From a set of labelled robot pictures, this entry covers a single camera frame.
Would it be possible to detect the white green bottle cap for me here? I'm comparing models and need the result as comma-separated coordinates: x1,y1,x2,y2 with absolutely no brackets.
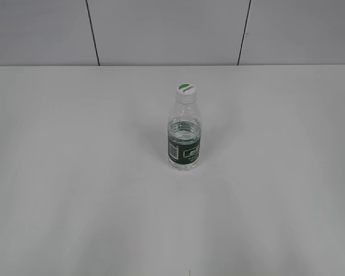
175,83,197,104

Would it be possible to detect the clear Cestbon water bottle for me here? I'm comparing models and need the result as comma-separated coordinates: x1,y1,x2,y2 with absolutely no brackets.
167,101,202,171

